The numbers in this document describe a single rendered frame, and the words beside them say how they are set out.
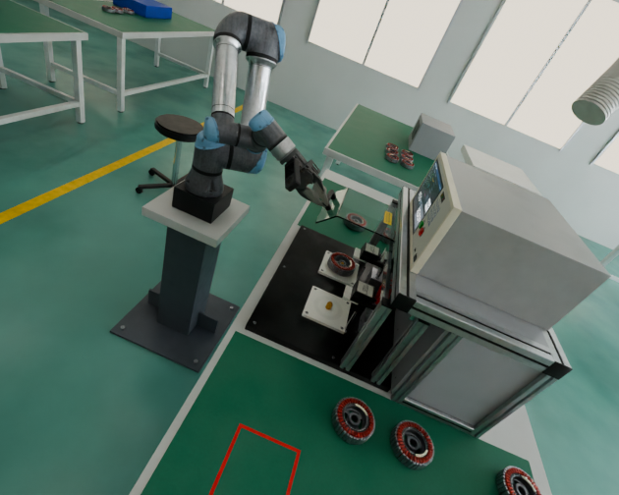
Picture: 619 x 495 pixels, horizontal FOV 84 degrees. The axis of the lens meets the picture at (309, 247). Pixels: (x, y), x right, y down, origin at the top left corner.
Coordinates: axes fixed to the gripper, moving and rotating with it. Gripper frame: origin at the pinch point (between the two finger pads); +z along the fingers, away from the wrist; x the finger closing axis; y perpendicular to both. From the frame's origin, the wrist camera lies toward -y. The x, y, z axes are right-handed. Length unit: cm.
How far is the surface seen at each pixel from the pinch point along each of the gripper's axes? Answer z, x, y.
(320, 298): 24.1, 17.6, -13.0
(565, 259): 36, -50, -27
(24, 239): -76, 166, 19
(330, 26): -101, 31, 455
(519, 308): 45, -36, -27
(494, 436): 81, -11, -34
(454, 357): 44, -18, -36
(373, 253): 27.4, -0.4, 5.6
